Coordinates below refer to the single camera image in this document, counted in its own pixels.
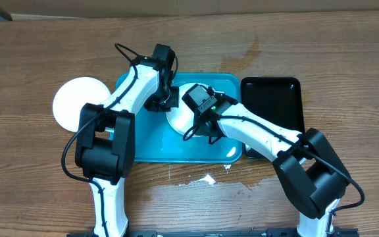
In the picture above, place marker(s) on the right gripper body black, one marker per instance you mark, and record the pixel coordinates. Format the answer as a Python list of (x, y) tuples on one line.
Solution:
[(201, 130)]

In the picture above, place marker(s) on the teal plastic tray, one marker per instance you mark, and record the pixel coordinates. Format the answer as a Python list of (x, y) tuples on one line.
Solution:
[(158, 142)]

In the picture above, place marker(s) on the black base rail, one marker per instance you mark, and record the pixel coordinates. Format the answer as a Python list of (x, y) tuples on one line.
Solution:
[(271, 232)]

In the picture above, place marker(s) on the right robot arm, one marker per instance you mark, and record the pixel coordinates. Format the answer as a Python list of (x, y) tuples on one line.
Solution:
[(313, 177)]

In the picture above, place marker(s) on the black plastic tray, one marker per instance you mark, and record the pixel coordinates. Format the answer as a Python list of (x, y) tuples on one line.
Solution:
[(275, 99)]

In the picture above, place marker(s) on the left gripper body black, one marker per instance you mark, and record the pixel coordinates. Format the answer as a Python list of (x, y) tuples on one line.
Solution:
[(164, 100)]

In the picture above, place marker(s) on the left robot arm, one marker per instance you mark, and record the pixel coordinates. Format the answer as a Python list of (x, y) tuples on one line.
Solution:
[(106, 136)]

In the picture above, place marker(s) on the white plate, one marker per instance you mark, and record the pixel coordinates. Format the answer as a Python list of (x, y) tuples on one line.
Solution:
[(72, 96), (181, 118)]

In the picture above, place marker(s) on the white plate top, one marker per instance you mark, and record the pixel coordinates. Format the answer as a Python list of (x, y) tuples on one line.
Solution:
[(72, 96)]

